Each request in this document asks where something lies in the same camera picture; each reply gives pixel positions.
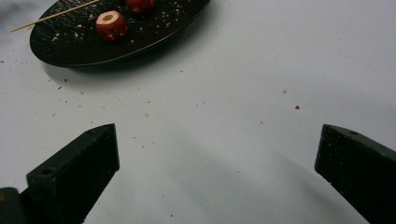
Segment thin wooden skewer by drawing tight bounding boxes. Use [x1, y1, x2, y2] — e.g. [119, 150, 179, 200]
[9, 0, 101, 34]

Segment black textured round plate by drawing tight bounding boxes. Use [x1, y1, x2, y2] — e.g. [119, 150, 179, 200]
[29, 0, 212, 68]

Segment red cored hawthorn fruit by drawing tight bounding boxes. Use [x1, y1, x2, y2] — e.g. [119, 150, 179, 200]
[125, 0, 156, 15]
[95, 10, 129, 43]

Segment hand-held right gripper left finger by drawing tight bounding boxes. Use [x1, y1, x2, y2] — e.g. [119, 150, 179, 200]
[26, 122, 120, 224]

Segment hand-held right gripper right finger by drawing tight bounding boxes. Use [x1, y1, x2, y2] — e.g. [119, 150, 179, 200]
[314, 123, 396, 224]

